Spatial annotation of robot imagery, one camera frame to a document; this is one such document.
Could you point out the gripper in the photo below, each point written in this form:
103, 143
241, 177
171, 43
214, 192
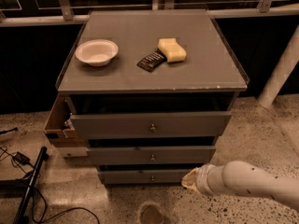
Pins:
203, 178

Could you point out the grey drawer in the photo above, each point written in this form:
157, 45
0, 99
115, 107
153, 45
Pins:
150, 155
150, 125
131, 177

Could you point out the grey top drawer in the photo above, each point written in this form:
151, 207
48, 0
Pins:
150, 125

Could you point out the grey bottom drawer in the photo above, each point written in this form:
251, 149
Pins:
131, 177

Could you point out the grey drawer cabinet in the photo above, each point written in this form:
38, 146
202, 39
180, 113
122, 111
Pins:
208, 80

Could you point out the black snack packet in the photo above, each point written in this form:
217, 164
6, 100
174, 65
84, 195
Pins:
152, 61

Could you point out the yellow sponge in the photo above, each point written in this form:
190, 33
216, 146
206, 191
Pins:
172, 50

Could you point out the wooden side box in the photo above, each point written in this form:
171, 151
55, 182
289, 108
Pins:
61, 133

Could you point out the white diagonal pole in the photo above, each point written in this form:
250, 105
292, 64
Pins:
286, 63

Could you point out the black metal stand bar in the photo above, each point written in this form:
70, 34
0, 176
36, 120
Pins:
29, 188

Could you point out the black power adapter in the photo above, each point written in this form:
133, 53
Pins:
21, 158

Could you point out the metal window railing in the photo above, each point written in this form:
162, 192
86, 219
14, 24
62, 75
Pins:
42, 12

